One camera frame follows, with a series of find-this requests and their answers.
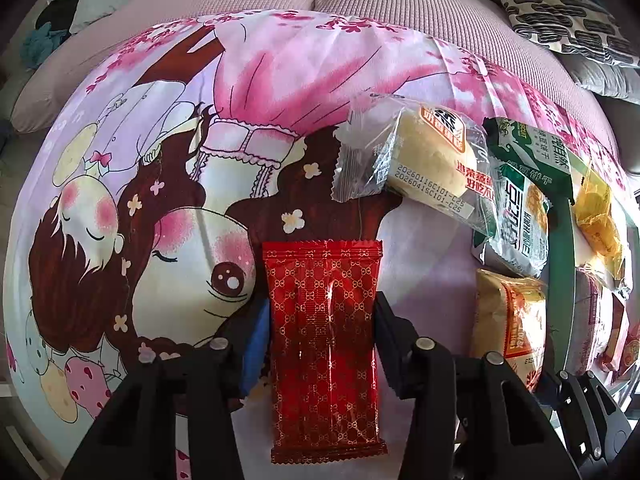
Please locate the pale yellow bread packet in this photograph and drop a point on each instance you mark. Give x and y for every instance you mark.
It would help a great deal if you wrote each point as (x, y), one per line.
(510, 325)

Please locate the printed cartoon blanket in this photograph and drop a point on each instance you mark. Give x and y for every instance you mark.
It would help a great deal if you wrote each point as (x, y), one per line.
(150, 210)

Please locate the purple white snack packet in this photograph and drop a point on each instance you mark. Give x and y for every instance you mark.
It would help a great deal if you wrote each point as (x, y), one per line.
(590, 310)

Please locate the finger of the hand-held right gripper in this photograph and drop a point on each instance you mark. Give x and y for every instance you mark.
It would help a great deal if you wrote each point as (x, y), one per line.
(585, 410)

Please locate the white green biscuit packet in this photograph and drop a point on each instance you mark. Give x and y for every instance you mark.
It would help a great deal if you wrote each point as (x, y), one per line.
(515, 230)

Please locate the grey pillow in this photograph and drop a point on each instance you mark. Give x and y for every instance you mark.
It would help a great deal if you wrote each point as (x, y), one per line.
(610, 77)

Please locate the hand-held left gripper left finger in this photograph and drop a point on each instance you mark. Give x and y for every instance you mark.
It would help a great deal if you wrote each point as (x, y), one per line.
(255, 350)

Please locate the teal shallow cardboard tray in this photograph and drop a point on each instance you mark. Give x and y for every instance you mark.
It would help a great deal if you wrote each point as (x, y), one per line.
(562, 270)

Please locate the dark clothes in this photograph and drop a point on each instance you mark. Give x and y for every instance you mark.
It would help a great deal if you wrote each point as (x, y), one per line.
(57, 10)

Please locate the red gold patterned packet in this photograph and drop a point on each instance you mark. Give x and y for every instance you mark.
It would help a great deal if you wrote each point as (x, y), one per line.
(325, 340)

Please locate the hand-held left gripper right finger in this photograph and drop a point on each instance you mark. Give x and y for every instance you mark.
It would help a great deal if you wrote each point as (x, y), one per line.
(392, 355)

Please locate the clear steamed cake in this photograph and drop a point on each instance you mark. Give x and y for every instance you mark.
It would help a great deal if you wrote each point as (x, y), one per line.
(430, 160)

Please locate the black white patterned pillow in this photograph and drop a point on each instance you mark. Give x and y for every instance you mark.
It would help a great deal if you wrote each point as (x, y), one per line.
(560, 20)

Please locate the yellow transparent snack packet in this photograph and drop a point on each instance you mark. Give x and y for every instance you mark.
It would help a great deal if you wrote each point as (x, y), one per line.
(600, 215)

